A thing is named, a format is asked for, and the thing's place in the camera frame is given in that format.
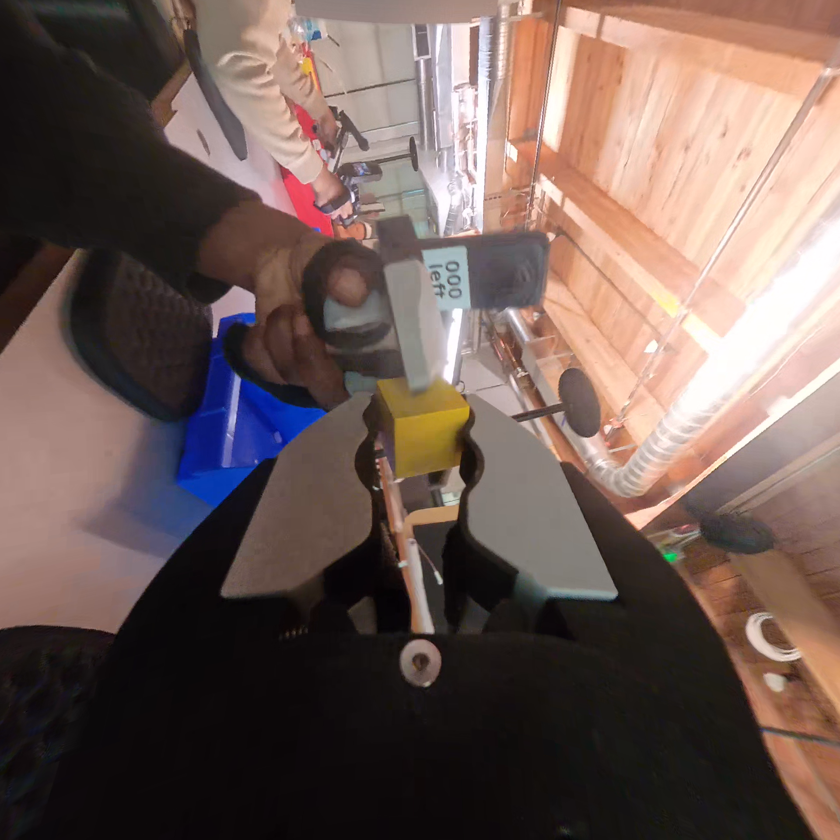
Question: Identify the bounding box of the white coiled cable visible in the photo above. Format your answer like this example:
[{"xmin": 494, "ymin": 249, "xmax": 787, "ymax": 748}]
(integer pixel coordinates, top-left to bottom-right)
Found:
[{"xmin": 745, "ymin": 610, "xmax": 803, "ymax": 662}]

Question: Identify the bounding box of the black office chair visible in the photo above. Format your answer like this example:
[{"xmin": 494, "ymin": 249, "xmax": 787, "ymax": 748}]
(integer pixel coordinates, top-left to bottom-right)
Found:
[{"xmin": 182, "ymin": 26, "xmax": 250, "ymax": 163}]

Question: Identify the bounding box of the blue plastic bin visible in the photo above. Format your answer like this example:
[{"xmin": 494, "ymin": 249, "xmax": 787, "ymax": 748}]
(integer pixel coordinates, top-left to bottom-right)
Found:
[{"xmin": 175, "ymin": 313, "xmax": 329, "ymax": 508}]

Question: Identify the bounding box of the person's left forearm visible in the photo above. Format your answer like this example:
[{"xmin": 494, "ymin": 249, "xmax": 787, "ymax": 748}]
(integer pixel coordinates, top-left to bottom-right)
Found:
[{"xmin": 0, "ymin": 0, "xmax": 263, "ymax": 306}]

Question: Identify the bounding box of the black flat panel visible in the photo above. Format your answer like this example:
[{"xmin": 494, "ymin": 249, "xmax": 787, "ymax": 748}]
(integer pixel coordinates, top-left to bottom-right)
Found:
[{"xmin": 402, "ymin": 504, "xmax": 463, "ymax": 631}]

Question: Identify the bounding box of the black disc on pole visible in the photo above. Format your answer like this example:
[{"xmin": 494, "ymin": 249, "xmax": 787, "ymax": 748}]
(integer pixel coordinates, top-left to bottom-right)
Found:
[
  {"xmin": 374, "ymin": 136, "xmax": 421, "ymax": 173},
  {"xmin": 512, "ymin": 366, "xmax": 602, "ymax": 438}
]

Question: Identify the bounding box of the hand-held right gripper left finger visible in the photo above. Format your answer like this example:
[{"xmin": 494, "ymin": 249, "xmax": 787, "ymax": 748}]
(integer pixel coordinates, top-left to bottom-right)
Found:
[{"xmin": 220, "ymin": 394, "xmax": 382, "ymax": 601}]

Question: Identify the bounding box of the silver insulated duct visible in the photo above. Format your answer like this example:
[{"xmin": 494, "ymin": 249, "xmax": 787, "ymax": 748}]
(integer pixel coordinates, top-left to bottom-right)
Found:
[{"xmin": 676, "ymin": 217, "xmax": 840, "ymax": 427}]

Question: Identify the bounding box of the red plastic tray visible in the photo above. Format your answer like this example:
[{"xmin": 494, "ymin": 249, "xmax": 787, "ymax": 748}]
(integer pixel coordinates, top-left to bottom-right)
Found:
[{"xmin": 281, "ymin": 98, "xmax": 337, "ymax": 236}]

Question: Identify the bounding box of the silver ribbed flexible duct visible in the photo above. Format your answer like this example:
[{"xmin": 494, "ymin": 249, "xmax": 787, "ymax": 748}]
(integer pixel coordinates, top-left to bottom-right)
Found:
[{"xmin": 583, "ymin": 377, "xmax": 729, "ymax": 501}]

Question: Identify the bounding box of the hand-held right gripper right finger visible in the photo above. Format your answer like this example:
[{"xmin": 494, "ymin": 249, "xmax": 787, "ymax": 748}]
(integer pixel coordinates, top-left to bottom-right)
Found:
[{"xmin": 443, "ymin": 392, "xmax": 619, "ymax": 621}]

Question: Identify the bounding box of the yellow wooden block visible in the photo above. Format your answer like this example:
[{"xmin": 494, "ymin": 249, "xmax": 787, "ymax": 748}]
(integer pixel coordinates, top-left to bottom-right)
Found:
[{"xmin": 374, "ymin": 378, "xmax": 471, "ymax": 480}]

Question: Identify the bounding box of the black mesh pad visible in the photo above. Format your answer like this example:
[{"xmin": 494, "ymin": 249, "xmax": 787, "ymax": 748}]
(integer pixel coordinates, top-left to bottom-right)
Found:
[
  {"xmin": 0, "ymin": 625, "xmax": 118, "ymax": 840},
  {"xmin": 64, "ymin": 249, "xmax": 215, "ymax": 422}
]

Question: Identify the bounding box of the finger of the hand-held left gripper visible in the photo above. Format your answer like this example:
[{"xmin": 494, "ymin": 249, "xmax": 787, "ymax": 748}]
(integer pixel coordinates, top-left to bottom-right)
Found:
[{"xmin": 384, "ymin": 259, "xmax": 448, "ymax": 395}]

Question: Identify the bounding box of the person's left hand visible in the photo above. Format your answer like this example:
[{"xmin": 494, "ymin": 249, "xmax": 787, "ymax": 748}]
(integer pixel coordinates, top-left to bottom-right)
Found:
[{"xmin": 197, "ymin": 200, "xmax": 385, "ymax": 408}]

